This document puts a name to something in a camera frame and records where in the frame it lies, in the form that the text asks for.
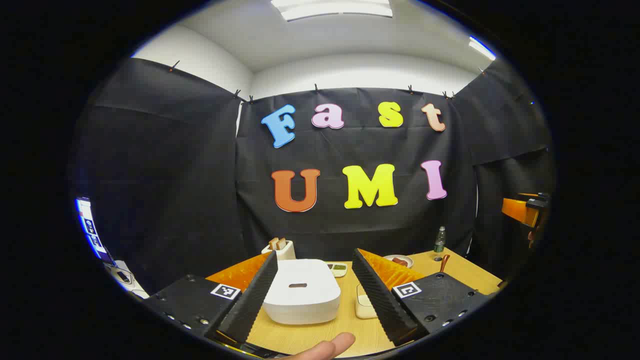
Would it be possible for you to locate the plastic water bottle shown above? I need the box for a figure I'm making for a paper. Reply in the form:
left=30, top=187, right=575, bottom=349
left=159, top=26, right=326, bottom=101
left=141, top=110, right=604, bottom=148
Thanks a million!
left=433, top=226, right=447, bottom=262

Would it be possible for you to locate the clear plastic container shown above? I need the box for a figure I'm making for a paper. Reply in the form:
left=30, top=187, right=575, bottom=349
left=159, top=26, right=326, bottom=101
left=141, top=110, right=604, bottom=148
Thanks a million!
left=355, top=283, right=381, bottom=320

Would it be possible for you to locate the black backdrop cloth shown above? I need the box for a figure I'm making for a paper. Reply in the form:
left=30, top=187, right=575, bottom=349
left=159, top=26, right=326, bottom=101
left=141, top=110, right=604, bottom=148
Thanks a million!
left=70, top=57, right=556, bottom=296

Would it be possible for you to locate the white rice cooker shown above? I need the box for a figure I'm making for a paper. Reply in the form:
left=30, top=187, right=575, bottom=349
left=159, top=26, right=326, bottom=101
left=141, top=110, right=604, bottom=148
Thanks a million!
left=262, top=258, right=342, bottom=325

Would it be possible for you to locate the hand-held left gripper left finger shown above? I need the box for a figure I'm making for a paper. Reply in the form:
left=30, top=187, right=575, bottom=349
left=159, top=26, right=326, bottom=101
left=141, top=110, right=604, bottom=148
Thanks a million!
left=141, top=250, right=279, bottom=351

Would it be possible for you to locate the white toaster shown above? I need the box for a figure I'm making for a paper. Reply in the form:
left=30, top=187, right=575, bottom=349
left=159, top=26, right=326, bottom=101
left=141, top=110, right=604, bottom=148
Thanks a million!
left=261, top=241, right=297, bottom=261

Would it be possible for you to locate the white side desk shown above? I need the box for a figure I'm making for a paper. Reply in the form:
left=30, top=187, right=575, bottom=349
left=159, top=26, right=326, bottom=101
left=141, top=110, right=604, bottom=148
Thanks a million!
left=104, top=260, right=149, bottom=299

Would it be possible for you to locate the small ceiling light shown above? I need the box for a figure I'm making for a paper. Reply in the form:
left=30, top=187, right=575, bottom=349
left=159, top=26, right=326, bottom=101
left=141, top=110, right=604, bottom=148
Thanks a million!
left=468, top=36, right=497, bottom=62

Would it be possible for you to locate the large ceiling light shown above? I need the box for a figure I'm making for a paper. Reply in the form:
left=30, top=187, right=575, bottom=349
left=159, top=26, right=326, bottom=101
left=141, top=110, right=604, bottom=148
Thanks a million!
left=270, top=0, right=394, bottom=22

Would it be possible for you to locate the computer monitor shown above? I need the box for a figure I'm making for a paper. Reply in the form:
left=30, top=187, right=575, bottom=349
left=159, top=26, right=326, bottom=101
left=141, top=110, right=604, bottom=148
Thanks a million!
left=75, top=197, right=117, bottom=264

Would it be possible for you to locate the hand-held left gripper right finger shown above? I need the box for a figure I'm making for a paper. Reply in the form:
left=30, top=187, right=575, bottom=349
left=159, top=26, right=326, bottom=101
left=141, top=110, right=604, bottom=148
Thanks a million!
left=351, top=247, right=496, bottom=347

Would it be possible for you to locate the white plate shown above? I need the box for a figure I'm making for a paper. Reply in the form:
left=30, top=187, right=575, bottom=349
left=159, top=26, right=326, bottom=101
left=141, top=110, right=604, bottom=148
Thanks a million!
left=382, top=254, right=415, bottom=270

